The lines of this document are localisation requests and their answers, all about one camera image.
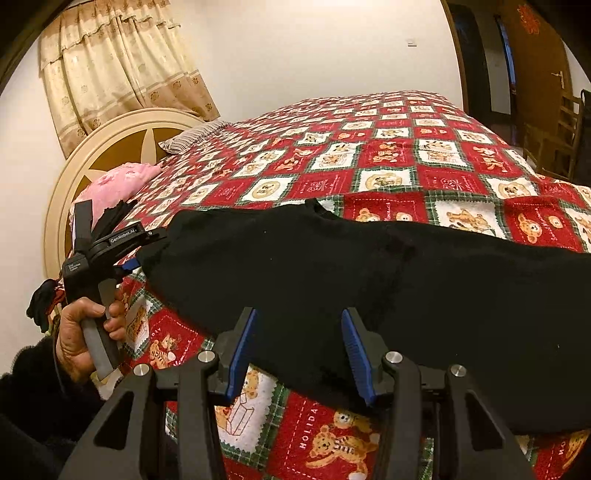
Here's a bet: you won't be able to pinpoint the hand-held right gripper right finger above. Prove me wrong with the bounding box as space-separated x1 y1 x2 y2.
341 307 536 480

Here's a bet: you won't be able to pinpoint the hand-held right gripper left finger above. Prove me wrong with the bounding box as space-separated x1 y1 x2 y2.
58 307 258 480

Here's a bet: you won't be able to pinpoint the black pants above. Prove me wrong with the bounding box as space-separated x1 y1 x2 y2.
137 198 591 435

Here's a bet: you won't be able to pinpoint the person's left forearm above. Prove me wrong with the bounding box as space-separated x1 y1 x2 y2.
0 335 108 480

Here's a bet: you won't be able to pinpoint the person's left hand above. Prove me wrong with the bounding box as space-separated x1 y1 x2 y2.
54 287 128 384

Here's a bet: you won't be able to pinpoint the pink pillow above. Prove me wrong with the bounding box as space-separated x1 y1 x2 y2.
69 162 163 228

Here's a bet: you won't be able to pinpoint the dark cloth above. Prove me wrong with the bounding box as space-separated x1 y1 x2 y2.
27 278 64 334

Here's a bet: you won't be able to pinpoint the cream round headboard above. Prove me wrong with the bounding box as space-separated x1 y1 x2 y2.
44 108 209 278

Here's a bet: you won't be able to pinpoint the striped pillow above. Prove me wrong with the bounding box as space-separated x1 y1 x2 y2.
158 120 232 155

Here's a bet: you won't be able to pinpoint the beige patterned curtain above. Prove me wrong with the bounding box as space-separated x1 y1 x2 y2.
38 0 221 158

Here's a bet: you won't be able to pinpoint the red printed bear blanket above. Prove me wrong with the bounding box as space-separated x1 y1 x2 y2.
69 90 591 480

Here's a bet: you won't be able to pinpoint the wooden chair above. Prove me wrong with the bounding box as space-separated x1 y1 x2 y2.
524 90 585 182

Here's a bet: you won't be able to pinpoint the black folded bag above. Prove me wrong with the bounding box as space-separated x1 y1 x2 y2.
573 89 591 186

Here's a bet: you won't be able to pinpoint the brown wooden door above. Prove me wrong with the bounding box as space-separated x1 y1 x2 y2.
496 0 576 127

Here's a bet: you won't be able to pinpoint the red paper cutout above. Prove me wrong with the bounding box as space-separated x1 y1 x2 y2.
517 4 542 34

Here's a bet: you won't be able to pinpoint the wooden door frame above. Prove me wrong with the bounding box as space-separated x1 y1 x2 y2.
441 0 470 112

